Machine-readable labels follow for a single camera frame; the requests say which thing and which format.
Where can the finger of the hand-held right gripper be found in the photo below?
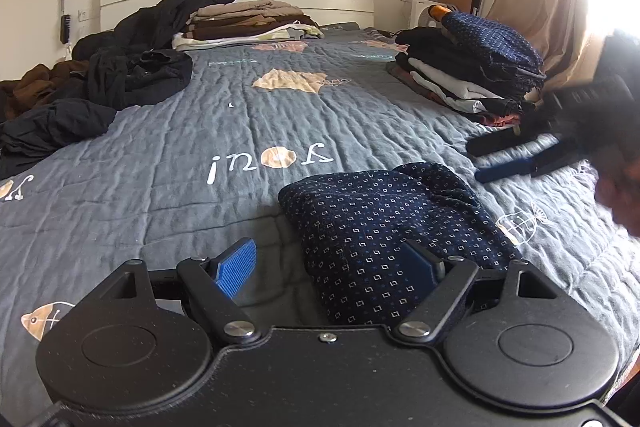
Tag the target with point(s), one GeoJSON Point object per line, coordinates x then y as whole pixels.
{"type": "Point", "coordinates": [505, 169]}
{"type": "Point", "coordinates": [495, 142]}

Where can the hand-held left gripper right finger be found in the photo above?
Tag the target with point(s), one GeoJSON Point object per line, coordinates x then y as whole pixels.
{"type": "Point", "coordinates": [422, 264]}

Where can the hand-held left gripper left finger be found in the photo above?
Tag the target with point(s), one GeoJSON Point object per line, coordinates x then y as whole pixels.
{"type": "Point", "coordinates": [235, 269]}

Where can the navy patterned pajama top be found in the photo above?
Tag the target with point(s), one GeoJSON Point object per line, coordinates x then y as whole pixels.
{"type": "Point", "coordinates": [380, 227]}

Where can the stack of folded mixed clothes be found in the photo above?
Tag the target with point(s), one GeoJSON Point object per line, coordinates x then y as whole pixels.
{"type": "Point", "coordinates": [450, 77]}

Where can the stack of folded brown clothes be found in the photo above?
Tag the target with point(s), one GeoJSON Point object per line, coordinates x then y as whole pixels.
{"type": "Point", "coordinates": [240, 24]}

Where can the person's right hand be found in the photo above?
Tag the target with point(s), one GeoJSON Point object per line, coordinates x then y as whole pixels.
{"type": "Point", "coordinates": [622, 192]}

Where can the folded navy patterned garment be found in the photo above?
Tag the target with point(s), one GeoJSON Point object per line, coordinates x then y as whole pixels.
{"type": "Point", "coordinates": [495, 44]}

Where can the grey-blue printed quilt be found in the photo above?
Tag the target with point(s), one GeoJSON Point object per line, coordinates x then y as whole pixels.
{"type": "Point", "coordinates": [200, 157]}

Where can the white plastic object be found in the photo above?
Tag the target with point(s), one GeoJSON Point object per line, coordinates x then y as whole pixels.
{"type": "Point", "coordinates": [425, 14]}

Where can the black crumpled garment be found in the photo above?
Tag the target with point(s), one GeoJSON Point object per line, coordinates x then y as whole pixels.
{"type": "Point", "coordinates": [140, 77]}

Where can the dark navy garment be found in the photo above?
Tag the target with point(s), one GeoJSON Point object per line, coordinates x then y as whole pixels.
{"type": "Point", "coordinates": [55, 127]}

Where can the black coat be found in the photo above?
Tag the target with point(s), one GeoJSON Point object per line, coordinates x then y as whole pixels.
{"type": "Point", "coordinates": [160, 14]}

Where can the brown coat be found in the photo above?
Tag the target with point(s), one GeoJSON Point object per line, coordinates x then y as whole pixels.
{"type": "Point", "coordinates": [35, 82]}

